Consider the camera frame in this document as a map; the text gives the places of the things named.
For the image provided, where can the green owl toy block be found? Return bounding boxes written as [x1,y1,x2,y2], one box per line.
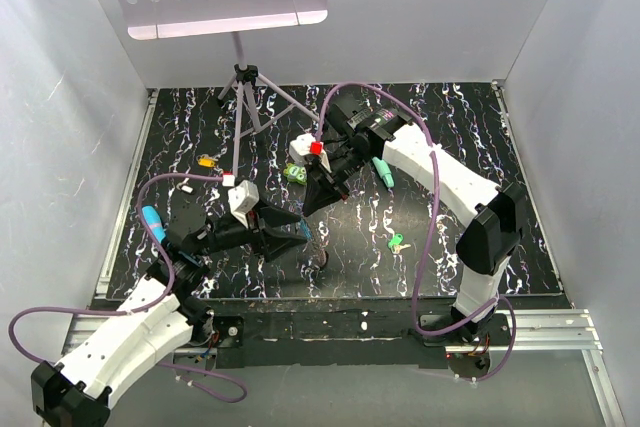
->
[283,163,307,186]

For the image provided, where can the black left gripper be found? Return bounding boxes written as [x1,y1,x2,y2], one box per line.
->
[194,193,307,259]

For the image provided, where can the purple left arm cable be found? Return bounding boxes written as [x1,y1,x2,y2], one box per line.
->
[8,171,249,403]

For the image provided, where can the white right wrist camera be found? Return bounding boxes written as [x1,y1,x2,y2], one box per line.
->
[289,133,331,171]

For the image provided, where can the green tagged key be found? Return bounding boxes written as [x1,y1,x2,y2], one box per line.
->
[387,233,410,255]

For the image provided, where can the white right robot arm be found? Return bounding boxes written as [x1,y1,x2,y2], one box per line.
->
[289,95,527,345]

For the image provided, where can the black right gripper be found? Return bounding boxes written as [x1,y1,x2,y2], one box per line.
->
[301,142,373,217]

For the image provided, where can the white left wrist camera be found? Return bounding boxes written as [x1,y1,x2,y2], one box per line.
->
[222,173,259,228]

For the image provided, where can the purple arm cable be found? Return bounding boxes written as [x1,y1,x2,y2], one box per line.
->
[8,171,249,403]
[317,82,516,382]

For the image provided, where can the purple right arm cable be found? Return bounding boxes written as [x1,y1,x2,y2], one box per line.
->
[317,82,516,382]

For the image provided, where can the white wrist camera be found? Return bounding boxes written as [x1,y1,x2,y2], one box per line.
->
[289,133,331,171]
[222,173,259,228]

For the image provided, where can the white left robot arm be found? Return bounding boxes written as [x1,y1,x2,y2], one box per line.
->
[31,199,307,426]

